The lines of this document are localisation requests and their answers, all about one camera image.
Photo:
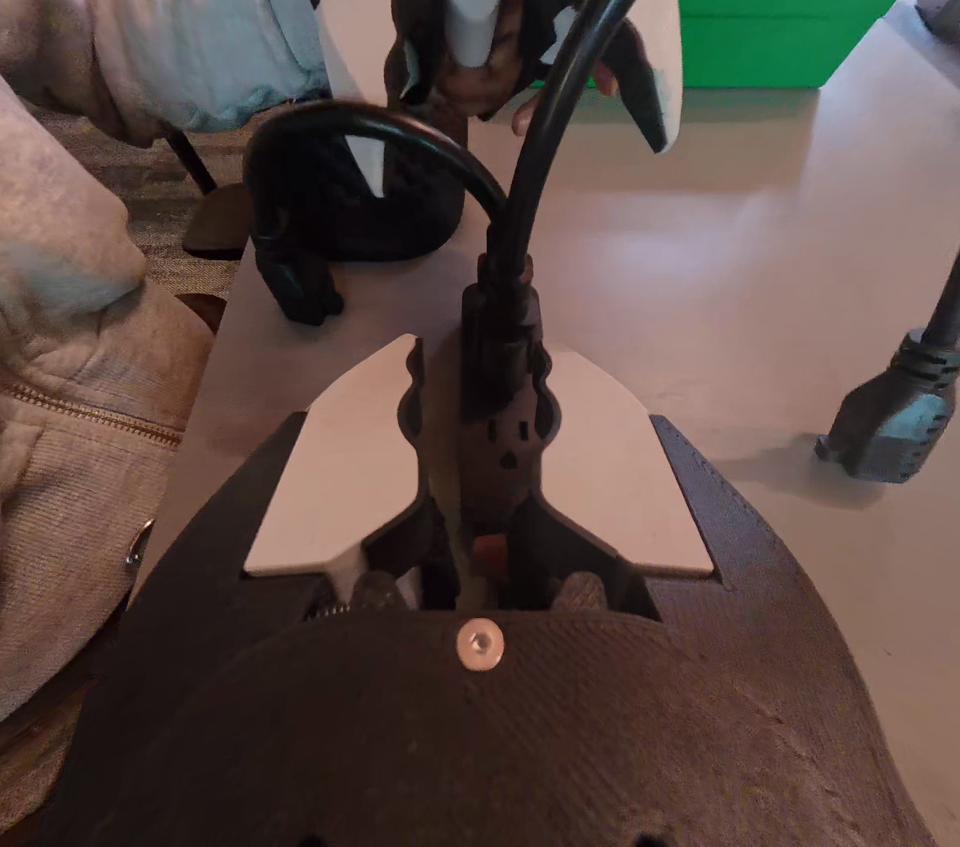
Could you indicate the grey zip hoodie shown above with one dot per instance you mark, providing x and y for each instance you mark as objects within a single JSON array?
[{"x": 75, "y": 412}]

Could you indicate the person's left hand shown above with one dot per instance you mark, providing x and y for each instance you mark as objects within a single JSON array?
[{"x": 480, "y": 89}]

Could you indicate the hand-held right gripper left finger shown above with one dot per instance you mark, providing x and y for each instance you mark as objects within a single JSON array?
[{"x": 337, "y": 479}]

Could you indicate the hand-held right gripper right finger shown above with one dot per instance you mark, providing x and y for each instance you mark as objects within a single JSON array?
[{"x": 630, "y": 479}]

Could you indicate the black power strip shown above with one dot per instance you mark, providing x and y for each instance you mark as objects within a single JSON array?
[{"x": 510, "y": 472}]

